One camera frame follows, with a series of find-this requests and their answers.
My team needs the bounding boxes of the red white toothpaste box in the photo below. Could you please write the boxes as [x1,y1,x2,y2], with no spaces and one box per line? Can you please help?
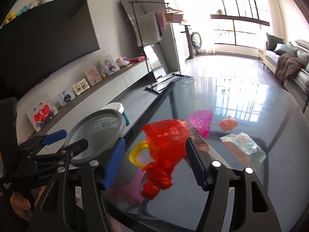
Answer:
[193,135,233,170]

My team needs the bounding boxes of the red plastic bag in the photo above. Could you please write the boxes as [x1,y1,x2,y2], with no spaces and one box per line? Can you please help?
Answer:
[141,119,190,200]

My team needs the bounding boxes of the yellow plastic ring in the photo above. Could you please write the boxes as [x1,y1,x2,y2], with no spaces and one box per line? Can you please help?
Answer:
[128,140,150,169]

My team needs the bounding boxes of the pink plastic shuttlecock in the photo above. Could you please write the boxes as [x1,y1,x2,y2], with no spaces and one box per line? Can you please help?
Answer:
[188,109,213,138]

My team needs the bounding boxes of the orange pig toy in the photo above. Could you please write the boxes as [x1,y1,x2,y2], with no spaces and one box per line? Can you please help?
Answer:
[219,117,238,131]

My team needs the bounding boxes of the green wet wipes pack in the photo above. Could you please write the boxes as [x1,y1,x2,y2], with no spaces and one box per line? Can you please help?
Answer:
[219,132,267,168]

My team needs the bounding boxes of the grey perforated trash basket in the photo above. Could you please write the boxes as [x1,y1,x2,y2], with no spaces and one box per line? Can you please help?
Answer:
[65,109,126,167]

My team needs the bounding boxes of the person's left hand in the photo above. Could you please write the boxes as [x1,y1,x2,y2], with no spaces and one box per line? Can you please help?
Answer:
[10,193,31,222]

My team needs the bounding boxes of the family photo red shirts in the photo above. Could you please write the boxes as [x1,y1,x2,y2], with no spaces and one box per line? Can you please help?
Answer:
[26,99,58,132]

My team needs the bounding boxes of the pink plastic cup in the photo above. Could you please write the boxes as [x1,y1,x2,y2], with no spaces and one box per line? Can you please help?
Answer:
[105,155,145,207]

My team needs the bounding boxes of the framed portrait photo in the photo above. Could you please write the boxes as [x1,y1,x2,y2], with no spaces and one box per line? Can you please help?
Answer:
[57,87,76,107]

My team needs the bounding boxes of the white round stool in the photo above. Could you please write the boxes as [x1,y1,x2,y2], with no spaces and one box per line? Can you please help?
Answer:
[101,102,130,126]

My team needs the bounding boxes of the long white TV cabinet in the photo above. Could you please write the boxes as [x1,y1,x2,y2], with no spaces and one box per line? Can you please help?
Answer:
[16,61,151,143]

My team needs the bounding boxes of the pink picture canvas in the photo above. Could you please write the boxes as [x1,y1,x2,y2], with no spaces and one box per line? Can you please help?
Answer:
[84,66,102,86]

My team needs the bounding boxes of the black clothes drying rack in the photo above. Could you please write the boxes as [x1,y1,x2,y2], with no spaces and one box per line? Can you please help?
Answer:
[121,0,182,94]

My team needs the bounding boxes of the child photo canvas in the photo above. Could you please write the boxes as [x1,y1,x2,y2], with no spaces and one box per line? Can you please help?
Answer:
[98,55,120,75]

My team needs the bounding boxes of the pink plastic bag bundle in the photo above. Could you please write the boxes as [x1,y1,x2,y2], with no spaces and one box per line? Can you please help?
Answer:
[116,57,131,68]

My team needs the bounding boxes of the red package on cabinet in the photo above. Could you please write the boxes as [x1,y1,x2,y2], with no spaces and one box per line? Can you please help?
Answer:
[130,55,146,63]

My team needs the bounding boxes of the grey sofa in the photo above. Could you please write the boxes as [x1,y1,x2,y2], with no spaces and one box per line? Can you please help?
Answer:
[259,34,308,113]

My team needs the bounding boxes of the washing machine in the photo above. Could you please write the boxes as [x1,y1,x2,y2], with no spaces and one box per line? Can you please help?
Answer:
[185,25,202,59]

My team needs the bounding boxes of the brown blanket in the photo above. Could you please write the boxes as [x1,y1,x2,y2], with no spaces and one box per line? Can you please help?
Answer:
[274,53,305,85]

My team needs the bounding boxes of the dark grey cushion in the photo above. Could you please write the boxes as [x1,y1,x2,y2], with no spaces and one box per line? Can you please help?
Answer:
[266,33,284,51]

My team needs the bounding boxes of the grey hanging towel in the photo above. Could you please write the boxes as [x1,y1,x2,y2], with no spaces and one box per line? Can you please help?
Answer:
[132,12,162,47]

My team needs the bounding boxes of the scalloped white photo frame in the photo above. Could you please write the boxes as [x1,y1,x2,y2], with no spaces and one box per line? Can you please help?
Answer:
[72,78,90,96]

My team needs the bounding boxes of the black wall television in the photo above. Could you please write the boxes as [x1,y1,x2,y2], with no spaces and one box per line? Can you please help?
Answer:
[1,0,99,100]

